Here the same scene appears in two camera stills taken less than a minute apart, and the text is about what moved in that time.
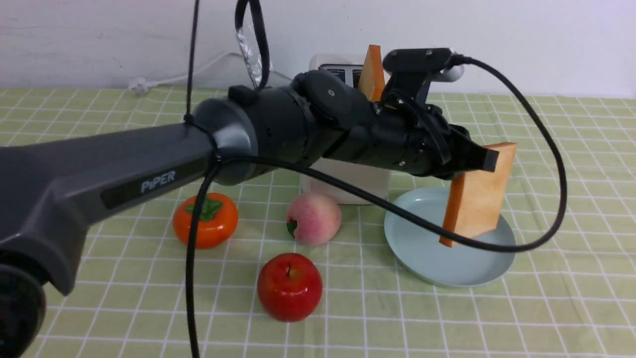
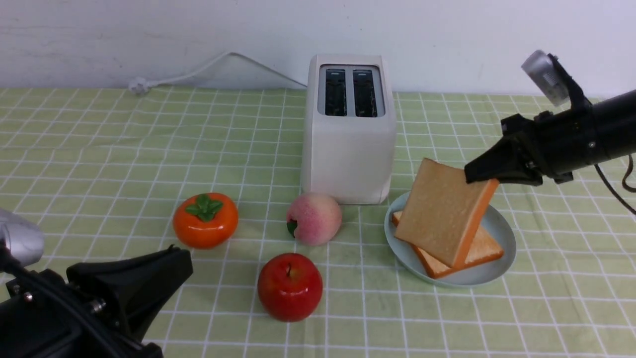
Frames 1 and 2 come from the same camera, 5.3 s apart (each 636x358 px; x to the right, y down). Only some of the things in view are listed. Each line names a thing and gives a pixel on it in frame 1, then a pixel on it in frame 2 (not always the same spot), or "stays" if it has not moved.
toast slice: (371, 81) -> (443, 213)
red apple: (289, 286) stays
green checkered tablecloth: (247, 268) stays
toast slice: (474, 201) -> (482, 247)
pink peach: (313, 219) stays
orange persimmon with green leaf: (218, 219) stays
